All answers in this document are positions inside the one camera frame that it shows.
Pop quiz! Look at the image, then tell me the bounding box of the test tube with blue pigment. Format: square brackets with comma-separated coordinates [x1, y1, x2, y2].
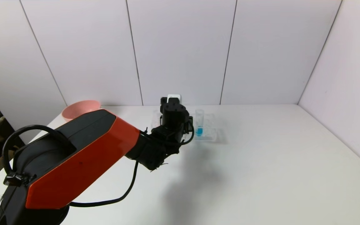
[195, 109, 205, 137]

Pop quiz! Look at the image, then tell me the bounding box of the clear acrylic test tube rack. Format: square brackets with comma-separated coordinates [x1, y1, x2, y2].
[152, 109, 219, 144]

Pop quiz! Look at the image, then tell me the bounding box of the pink bowl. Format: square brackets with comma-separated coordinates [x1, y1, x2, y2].
[62, 100, 102, 123]

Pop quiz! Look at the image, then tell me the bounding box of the thin black camera cable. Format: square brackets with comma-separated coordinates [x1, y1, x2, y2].
[179, 120, 196, 146]

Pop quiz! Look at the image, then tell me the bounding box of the black hanging arm cable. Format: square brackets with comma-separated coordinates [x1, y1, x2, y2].
[69, 161, 139, 208]

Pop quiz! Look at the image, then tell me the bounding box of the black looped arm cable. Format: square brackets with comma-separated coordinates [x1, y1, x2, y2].
[2, 125, 59, 187]

